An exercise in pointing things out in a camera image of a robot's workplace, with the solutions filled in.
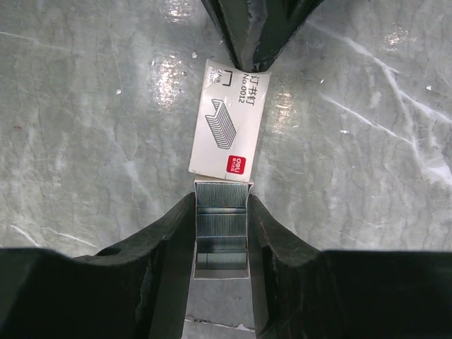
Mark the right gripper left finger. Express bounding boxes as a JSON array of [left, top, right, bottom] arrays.
[[1, 194, 195, 338]]

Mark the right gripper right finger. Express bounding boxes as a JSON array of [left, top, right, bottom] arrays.
[[247, 196, 451, 338]]

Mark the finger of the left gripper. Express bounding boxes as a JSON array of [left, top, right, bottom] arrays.
[[243, 1, 321, 72], [201, 0, 249, 69]]

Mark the small staple box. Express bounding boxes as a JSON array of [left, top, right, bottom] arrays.
[[189, 60, 270, 280]]

